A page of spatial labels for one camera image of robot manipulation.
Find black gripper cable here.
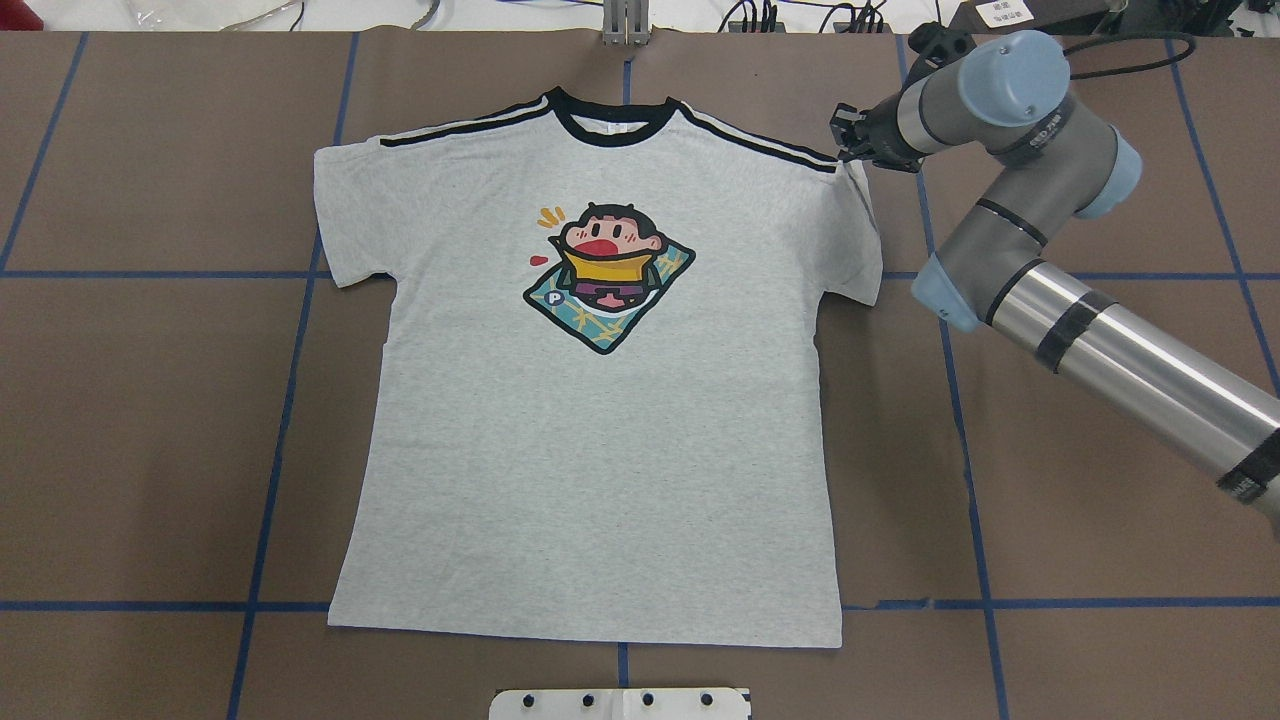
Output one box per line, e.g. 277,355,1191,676
1060,32,1198,81

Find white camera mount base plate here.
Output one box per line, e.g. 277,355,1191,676
488,687,754,719

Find grey cartoon print t-shirt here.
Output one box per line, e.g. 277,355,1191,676
314,88,882,650

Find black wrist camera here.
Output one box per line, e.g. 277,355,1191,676
908,20,977,67

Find black box with label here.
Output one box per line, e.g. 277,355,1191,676
946,1,1117,35

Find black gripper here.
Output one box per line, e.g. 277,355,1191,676
829,100,923,174

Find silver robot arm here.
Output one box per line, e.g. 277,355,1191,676
829,23,1279,524

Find grey aluminium frame post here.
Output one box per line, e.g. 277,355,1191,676
602,0,652,47

